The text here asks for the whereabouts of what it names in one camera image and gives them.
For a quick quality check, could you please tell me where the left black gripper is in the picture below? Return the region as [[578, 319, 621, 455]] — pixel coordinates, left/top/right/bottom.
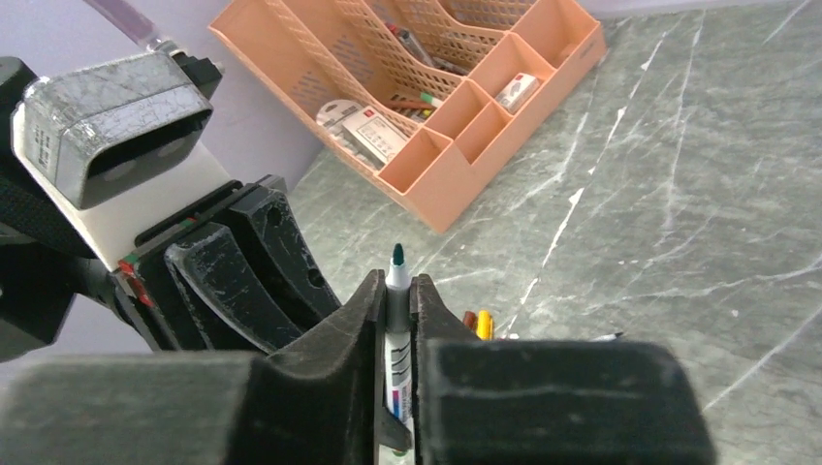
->
[[115, 175, 340, 353]]

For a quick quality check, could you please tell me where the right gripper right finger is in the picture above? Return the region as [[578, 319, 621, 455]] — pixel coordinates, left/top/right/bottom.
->
[[410, 274, 717, 464]]

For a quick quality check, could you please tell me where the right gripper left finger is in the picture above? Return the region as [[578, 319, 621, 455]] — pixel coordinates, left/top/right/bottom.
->
[[1, 270, 385, 464]]

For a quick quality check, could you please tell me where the white marker pen green tip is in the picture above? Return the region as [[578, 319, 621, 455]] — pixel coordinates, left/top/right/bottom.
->
[[384, 243, 413, 433]]

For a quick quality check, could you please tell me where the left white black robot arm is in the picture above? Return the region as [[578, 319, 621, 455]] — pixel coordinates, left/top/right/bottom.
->
[[1, 52, 340, 359]]

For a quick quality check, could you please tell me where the yellow pen cap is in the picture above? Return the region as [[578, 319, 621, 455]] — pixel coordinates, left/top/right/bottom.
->
[[475, 310, 495, 341]]

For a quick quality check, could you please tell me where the brown pen cap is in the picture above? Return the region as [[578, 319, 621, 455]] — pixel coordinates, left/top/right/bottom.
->
[[462, 311, 478, 332]]

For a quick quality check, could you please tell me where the white marker pen upper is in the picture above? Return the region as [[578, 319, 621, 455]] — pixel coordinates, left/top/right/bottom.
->
[[591, 331, 624, 342]]

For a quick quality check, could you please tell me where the white calculator box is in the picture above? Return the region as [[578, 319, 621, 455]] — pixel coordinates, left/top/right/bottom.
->
[[315, 99, 408, 170]]

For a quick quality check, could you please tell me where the black green marker in organizer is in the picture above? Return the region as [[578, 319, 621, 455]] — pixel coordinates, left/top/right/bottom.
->
[[383, 92, 444, 121]]

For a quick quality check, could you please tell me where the peach plastic file organizer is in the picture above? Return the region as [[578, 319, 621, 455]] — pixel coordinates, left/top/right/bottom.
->
[[210, 1, 607, 232]]

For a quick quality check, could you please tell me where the white staple box upper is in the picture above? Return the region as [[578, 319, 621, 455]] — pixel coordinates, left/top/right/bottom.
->
[[495, 73, 540, 114]]

